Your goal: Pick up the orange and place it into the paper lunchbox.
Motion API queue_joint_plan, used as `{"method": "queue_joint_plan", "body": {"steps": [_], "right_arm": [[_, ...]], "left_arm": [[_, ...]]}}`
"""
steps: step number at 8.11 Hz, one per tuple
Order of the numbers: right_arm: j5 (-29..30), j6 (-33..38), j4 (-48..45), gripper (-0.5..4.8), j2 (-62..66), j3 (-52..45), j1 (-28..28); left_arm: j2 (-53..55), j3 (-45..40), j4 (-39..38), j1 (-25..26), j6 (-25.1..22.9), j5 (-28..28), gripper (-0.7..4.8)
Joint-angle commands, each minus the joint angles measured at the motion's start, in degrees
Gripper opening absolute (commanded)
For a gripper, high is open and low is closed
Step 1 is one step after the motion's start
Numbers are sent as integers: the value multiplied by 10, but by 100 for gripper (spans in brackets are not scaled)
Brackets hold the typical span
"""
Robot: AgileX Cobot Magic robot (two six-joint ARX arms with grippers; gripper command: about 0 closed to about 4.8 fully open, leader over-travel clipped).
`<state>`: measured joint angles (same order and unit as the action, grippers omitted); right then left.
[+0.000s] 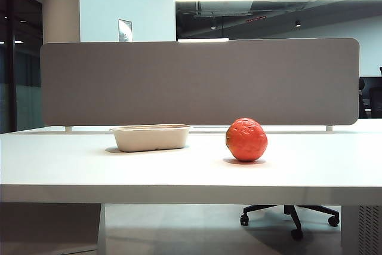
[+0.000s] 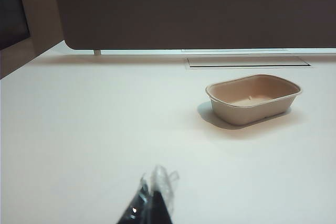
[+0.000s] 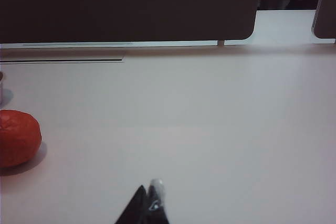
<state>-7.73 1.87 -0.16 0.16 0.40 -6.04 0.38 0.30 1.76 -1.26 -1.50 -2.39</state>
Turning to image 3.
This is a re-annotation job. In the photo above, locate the white desk cable cover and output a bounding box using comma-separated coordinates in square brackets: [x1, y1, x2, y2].
[0, 55, 127, 64]

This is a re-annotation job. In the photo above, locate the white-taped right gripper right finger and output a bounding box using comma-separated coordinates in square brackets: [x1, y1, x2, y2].
[143, 178, 170, 224]

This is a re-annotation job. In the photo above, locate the orange mandarin fruit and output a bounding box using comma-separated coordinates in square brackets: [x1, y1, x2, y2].
[0, 109, 42, 168]

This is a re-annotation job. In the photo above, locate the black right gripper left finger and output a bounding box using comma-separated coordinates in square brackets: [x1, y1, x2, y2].
[114, 184, 148, 224]

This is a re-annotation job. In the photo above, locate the grey fabric desk divider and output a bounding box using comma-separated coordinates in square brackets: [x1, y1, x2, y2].
[311, 0, 336, 39]
[0, 0, 263, 44]

